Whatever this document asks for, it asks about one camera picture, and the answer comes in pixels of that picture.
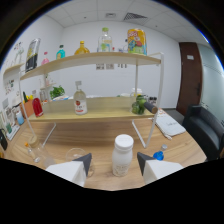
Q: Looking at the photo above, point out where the blue liquid bottle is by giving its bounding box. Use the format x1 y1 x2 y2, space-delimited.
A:
152 144 169 162

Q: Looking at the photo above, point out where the large white milk bottle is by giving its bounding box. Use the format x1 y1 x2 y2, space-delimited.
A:
111 133 135 178

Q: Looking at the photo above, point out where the glass jar wooden lid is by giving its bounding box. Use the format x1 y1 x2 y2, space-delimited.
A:
27 134 56 169

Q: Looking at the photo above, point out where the white and blue cup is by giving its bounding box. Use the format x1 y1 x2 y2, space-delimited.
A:
15 110 25 126

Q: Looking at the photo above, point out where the clear glass with ice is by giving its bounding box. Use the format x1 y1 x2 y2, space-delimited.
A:
65 147 96 178

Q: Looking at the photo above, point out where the white notebook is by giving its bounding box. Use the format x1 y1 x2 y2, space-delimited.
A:
154 111 187 138

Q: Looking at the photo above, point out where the dark cylindrical muddler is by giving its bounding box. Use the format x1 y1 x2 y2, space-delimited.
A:
143 101 159 115

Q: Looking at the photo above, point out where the black armchair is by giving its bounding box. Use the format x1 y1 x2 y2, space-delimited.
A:
182 104 224 161

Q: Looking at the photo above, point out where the clear bottle red label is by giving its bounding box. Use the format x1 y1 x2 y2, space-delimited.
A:
73 80 89 116

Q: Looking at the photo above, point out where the white kitchen scale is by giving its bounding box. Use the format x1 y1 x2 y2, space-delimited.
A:
4 123 21 141

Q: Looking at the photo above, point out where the red liquid glass bottle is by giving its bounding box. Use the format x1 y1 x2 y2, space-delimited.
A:
31 97 45 118

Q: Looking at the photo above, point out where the two-tier wooden shelf rack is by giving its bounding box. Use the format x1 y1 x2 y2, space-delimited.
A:
18 51 165 149

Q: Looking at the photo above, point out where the blue rimmed bowl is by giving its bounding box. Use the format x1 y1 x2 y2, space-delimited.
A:
53 94 69 102

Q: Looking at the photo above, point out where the black kettle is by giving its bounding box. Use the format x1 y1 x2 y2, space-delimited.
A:
0 128 9 151

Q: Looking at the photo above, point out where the green potted plant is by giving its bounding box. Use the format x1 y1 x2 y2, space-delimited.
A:
49 85 66 100

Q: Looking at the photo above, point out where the brown door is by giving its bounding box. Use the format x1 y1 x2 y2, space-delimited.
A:
175 41 203 117

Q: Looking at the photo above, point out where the small pink bottle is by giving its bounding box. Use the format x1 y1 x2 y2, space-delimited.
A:
41 51 50 66

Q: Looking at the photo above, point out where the teal liquid bottle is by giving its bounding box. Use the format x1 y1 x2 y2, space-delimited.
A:
55 44 66 61

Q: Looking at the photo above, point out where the orange juice bottle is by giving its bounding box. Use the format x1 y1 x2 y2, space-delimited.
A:
73 40 91 55

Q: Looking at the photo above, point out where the yellow snack bag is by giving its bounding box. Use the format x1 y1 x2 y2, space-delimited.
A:
127 28 148 56

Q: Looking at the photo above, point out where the clear bottle green cap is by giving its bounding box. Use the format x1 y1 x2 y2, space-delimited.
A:
97 27 113 53

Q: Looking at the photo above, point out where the wooden wall shelf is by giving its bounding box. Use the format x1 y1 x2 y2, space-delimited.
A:
2 63 25 80

